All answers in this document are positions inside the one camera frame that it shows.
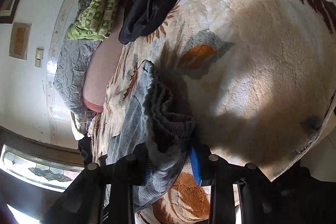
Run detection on grey denim pants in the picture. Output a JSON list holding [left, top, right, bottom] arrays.
[[107, 60, 195, 211]]

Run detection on stained glass window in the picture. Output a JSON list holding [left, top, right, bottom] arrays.
[[1, 145, 84, 193]]

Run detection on small black garment near window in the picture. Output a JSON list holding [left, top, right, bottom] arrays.
[[78, 135, 93, 166]]

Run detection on cream pillow behind sofa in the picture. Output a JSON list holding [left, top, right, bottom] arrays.
[[71, 111, 91, 141]]

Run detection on grey quilted pillow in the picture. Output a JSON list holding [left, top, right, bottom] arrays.
[[54, 39, 101, 121]]

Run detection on leaf-patterned cream blanket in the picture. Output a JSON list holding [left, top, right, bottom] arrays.
[[88, 0, 336, 224]]

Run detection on green patterned folded quilt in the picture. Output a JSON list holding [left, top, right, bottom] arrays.
[[66, 0, 119, 41]]

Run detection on beige wall switch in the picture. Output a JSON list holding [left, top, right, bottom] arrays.
[[35, 48, 44, 68]]

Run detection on wall electrical panel box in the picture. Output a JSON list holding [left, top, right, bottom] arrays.
[[9, 22, 31, 60]]

